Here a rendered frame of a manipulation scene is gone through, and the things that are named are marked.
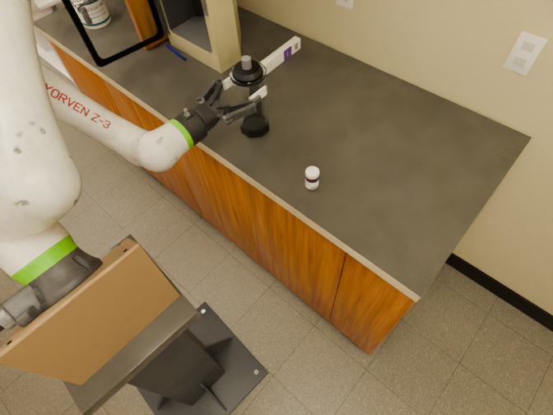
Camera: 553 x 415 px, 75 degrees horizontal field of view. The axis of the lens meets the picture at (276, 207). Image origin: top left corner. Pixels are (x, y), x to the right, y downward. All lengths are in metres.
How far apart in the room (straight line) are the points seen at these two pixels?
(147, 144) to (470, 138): 0.99
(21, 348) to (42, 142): 0.35
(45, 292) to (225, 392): 1.17
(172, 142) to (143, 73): 0.68
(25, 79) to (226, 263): 1.47
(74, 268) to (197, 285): 1.25
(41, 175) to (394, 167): 0.92
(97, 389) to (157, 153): 0.57
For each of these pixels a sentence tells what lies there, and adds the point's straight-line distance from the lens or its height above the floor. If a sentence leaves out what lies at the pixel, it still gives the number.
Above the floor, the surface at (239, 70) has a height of 1.18.
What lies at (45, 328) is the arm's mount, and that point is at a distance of 0.77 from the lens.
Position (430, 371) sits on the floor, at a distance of 1.94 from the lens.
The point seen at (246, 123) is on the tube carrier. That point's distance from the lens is 1.20.
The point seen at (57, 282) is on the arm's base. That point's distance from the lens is 0.82.
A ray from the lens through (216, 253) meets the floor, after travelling 2.07.
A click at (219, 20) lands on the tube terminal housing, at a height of 1.14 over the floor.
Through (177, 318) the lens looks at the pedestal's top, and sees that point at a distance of 0.96.
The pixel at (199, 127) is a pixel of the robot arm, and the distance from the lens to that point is 1.01.
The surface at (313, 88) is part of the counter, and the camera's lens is 1.41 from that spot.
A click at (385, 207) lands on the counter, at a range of 1.08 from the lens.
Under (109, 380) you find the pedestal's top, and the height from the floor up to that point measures 0.94.
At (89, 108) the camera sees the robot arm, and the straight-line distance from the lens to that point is 1.06.
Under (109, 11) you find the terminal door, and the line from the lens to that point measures 1.59.
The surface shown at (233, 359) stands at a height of 0.01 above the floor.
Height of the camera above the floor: 1.82
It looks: 57 degrees down
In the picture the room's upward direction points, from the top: 5 degrees counter-clockwise
